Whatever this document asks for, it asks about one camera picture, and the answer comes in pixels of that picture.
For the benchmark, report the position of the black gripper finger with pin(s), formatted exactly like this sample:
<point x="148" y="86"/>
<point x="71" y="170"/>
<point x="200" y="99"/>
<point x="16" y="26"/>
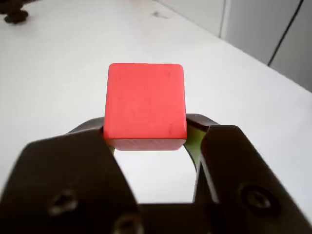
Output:
<point x="61" y="175"/>
<point x="239" y="175"/>

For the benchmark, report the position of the red cube block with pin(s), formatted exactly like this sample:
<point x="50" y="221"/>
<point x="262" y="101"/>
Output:
<point x="145" y="102"/>

